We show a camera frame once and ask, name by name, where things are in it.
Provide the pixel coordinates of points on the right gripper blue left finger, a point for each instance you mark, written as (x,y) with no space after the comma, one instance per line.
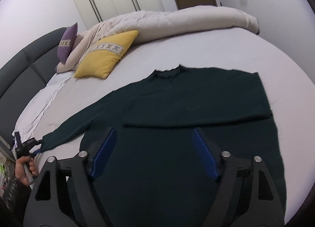
(100,152)

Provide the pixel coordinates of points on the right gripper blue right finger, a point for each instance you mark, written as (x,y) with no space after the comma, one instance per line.
(208,152)

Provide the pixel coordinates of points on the dark green sweater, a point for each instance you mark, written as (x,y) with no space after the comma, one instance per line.
(154,176)

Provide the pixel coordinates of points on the person's left hand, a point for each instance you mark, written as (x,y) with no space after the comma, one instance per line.
(24,169)

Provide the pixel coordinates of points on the white flat pillow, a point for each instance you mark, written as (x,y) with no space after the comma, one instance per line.
(35,109)

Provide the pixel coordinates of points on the dark grey bed headboard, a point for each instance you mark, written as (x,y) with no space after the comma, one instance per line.
(24,75)

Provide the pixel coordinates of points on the yellow patterned cushion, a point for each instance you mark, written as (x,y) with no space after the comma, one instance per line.
(102,57)

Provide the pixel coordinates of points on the white bed sheet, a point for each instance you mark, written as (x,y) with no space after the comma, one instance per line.
(289,90)

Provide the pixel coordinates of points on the purple patterned cushion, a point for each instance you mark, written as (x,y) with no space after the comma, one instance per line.
(66,43)

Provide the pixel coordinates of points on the beige rolled duvet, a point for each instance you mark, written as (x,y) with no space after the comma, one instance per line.
(154,25)

